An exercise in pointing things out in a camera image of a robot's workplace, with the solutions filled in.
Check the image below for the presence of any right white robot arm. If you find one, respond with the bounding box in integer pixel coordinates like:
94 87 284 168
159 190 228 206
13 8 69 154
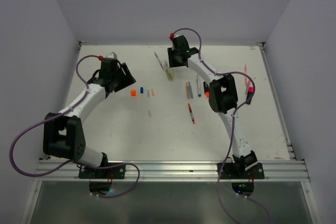
167 33 258 178

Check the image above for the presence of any light blue pen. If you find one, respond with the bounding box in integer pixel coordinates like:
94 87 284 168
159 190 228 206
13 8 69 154
188 82 193 99

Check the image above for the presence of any blue cap white marker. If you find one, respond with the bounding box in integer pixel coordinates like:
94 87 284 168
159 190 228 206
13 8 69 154
196 75 202 97

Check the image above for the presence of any red ink pen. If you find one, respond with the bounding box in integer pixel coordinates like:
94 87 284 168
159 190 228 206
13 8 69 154
187 103 195 124

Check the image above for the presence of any aluminium front rail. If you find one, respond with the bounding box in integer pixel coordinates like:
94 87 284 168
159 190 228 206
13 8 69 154
38 161 310 183

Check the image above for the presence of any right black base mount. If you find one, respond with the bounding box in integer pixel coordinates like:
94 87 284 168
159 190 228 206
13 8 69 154
217 155 265 179

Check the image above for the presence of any orange ink pen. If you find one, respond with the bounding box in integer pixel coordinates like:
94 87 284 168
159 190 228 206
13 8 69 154
186 82 191 100

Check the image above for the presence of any grey thin pen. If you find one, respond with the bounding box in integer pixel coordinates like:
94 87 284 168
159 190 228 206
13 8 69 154
154 52 164 71

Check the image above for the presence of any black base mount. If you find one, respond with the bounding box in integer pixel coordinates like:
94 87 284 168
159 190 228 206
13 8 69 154
77 163 126 179
217 155 265 179

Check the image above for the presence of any pink pen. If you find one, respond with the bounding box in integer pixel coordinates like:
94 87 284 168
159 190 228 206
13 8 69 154
245 77 253 94

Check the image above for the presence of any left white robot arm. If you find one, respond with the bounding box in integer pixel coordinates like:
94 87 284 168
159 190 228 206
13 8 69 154
43 55 136 178

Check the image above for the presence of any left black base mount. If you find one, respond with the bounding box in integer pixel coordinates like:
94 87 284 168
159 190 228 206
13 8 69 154
77 163 126 179

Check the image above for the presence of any black pink highlighter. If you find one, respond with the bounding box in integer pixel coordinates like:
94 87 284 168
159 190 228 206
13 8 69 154
246 86 255 105

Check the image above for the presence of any black orange highlighter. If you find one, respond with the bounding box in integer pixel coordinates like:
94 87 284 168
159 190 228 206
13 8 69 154
203 81 209 98

